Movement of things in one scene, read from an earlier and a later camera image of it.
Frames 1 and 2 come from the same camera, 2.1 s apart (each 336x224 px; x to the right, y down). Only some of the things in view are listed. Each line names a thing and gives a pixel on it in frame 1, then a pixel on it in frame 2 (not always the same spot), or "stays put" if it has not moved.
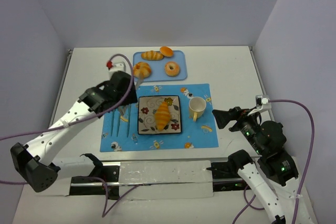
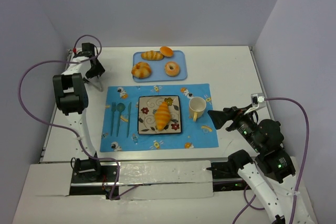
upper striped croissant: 152,55 stays put
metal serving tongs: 122,108 -> 95,81
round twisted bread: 142,67 stays put
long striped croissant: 162,116 stays put
